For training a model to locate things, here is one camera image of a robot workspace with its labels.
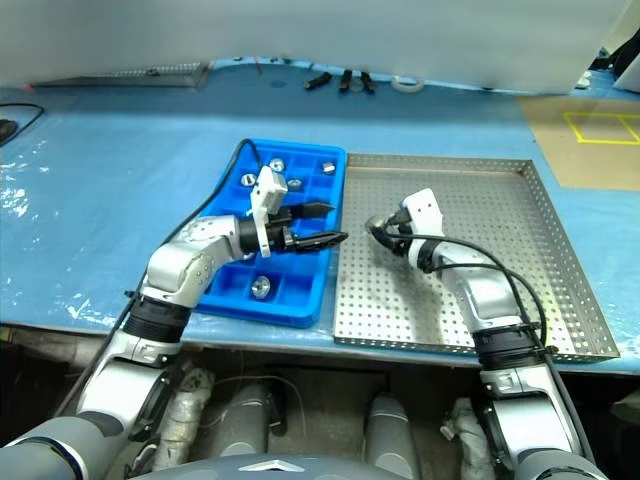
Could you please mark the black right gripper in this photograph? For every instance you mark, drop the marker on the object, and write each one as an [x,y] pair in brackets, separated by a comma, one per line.
[400,232]

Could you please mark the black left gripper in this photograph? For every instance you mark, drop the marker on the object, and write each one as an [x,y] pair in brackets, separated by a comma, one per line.
[281,230]

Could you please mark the metal nut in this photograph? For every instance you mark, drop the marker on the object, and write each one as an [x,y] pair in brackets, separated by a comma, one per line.
[375,222]

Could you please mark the metal roller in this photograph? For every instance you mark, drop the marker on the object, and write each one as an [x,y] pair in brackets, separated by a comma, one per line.
[295,183]
[276,163]
[327,166]
[260,286]
[248,178]

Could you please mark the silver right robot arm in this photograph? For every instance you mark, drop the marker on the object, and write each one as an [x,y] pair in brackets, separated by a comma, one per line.
[485,295]

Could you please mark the blue compartment tray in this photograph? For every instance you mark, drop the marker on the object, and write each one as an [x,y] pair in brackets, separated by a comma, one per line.
[295,295]

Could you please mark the flat perforated steel tray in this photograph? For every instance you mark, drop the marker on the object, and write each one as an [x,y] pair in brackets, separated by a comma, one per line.
[130,75]

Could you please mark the brown cardboard sheet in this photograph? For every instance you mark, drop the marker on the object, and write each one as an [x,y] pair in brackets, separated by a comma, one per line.
[575,160]

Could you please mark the grey robot leg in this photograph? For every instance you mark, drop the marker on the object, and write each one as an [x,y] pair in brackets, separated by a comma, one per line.
[392,440]
[250,420]

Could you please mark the white wrapped padding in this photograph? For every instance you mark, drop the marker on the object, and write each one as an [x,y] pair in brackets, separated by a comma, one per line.
[182,415]
[467,440]

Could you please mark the grey robot torso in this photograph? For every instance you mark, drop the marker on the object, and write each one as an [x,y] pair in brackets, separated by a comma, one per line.
[260,467]

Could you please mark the black round disc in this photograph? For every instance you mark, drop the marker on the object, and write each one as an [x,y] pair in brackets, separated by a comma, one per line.
[6,129]

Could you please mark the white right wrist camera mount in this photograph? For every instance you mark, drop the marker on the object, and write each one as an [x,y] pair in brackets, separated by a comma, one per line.
[425,212]

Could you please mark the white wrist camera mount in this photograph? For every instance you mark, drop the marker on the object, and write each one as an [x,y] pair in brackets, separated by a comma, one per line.
[425,212]
[267,190]

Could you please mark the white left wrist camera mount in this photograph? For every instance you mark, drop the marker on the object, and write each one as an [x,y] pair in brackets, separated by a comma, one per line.
[267,190]

